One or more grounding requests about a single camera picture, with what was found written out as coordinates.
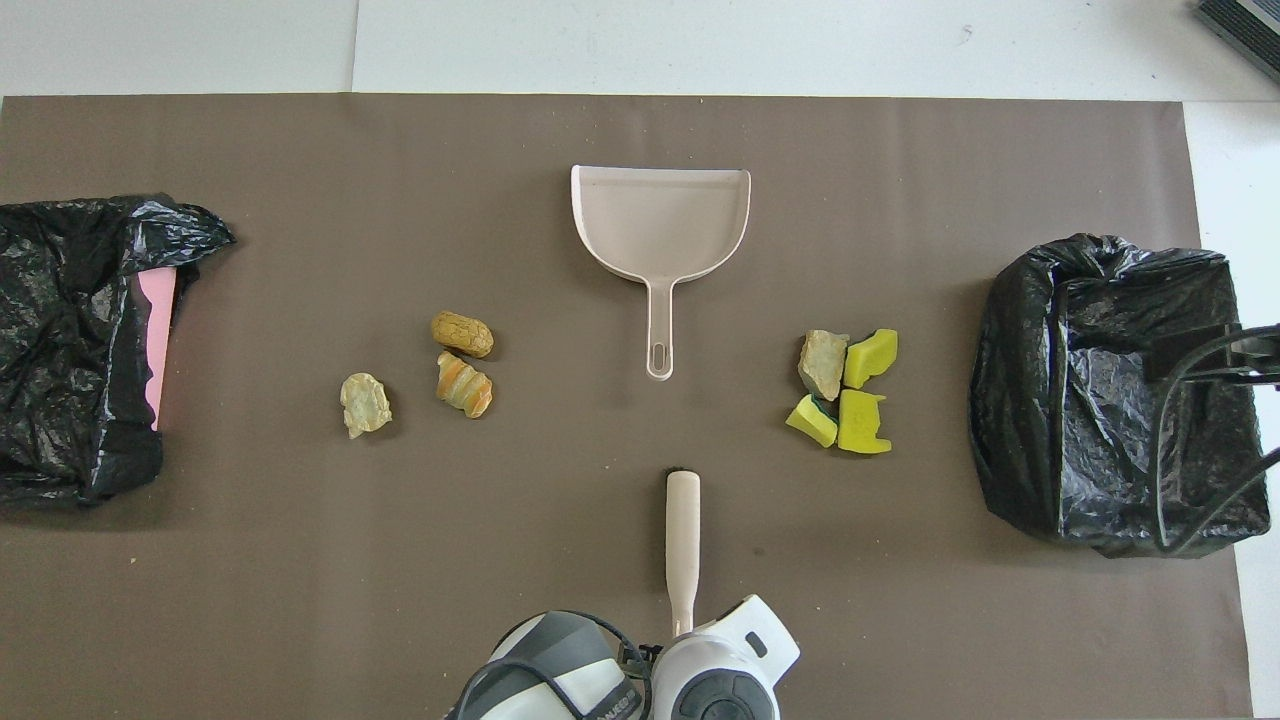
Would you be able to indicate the curved yellow sponge piece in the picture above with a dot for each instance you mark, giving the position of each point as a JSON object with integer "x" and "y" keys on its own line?
{"x": 870, "y": 358}

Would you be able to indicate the notched yellow sponge piece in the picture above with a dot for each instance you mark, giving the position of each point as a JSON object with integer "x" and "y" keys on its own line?
{"x": 862, "y": 422}

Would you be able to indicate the beige stone-like chunk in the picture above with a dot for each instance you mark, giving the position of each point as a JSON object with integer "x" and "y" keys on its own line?
{"x": 822, "y": 365}

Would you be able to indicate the small yellow green sponge wedge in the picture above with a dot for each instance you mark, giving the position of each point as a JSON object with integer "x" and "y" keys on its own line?
{"x": 812, "y": 422}

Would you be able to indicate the beige hand brush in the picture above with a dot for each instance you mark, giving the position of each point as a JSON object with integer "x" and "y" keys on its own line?
{"x": 683, "y": 540}

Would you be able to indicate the pale pink plastic dustpan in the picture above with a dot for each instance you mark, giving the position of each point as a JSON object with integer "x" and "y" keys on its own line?
{"x": 660, "y": 220}

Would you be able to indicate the striped orange toy croissant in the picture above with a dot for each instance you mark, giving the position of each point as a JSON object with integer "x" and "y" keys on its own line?
{"x": 464, "y": 385}

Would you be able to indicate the brown toy bread bun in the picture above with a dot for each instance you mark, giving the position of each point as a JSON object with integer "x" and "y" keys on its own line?
{"x": 462, "y": 334}

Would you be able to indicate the pale tan toy bread piece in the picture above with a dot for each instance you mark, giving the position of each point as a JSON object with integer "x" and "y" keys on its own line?
{"x": 365, "y": 405}

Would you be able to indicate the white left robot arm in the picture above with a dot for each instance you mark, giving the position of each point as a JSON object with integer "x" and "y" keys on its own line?
{"x": 730, "y": 640}

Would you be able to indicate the box-shaped black bag lined bin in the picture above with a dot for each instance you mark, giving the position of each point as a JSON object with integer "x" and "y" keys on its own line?
{"x": 1100, "y": 440}

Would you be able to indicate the pink plastic bin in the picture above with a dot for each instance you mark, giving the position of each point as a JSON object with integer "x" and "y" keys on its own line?
{"x": 157, "y": 330}

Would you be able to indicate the crumpled black trash bag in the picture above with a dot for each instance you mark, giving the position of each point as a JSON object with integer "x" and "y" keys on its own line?
{"x": 70, "y": 350}

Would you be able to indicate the dark ribbed grille object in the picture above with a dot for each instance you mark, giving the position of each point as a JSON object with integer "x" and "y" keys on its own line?
{"x": 1245, "y": 30}

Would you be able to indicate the brown paper table mat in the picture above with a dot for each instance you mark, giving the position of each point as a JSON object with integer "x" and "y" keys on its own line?
{"x": 400, "y": 200}

